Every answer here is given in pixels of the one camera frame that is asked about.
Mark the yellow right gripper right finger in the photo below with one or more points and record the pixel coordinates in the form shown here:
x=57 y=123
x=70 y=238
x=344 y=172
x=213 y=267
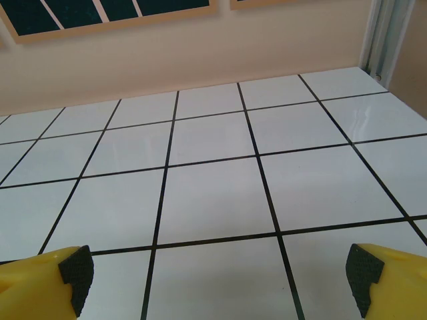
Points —
x=397 y=286

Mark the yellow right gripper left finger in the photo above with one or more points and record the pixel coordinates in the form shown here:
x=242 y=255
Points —
x=36 y=286

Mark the aluminium frame post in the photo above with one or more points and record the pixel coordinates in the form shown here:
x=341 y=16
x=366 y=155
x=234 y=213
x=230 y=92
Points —
x=383 y=36

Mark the wall panel pink flower outlines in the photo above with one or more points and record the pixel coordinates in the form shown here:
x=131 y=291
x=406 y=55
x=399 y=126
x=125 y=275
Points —
x=80 y=13

